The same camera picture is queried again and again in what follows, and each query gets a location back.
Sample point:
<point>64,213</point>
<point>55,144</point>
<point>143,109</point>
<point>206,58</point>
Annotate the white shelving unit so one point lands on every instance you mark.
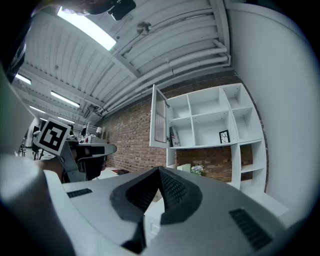
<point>212,125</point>

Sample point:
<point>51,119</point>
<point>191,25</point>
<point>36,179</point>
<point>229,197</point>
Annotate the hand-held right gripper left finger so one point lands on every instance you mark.
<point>100,207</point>

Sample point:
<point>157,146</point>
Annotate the person's left forearm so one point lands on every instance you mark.
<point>51,167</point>

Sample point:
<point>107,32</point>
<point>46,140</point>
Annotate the long ceiling light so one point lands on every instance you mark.
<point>23,79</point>
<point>37,109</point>
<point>65,99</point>

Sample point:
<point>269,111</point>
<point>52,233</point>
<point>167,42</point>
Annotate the person's head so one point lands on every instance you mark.
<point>95,7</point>

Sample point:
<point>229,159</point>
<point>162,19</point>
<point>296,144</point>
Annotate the pale flower bouquet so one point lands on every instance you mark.
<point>198,170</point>

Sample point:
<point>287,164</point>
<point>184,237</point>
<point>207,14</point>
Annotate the pale green box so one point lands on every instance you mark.
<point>183,167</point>

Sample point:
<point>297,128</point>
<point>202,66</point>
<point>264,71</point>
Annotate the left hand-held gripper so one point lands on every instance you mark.
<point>53,136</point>

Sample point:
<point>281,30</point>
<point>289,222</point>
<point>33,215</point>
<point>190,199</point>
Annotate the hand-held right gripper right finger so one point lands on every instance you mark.
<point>215,225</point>

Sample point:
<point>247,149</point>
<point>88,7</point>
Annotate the round ceiling detector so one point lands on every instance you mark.
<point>144,28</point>

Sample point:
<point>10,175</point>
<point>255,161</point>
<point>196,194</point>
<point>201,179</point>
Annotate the person's black shirt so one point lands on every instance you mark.
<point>18,57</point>

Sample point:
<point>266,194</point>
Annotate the white glass cabinet door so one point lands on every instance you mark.
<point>160,117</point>

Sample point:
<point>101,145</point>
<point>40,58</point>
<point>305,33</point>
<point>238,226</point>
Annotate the red book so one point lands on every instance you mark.
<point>120,172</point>

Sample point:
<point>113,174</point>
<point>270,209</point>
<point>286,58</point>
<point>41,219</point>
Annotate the flag print book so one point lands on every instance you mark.
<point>175,137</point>

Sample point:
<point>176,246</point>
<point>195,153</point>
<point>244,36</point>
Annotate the bundle of white ceiling pipes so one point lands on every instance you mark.
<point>175,65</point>

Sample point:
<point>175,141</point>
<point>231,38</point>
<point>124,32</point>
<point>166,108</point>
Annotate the black framed branch picture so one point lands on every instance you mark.
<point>224,136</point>

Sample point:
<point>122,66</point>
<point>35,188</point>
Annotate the black head-mounted camera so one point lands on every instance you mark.
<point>123,8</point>

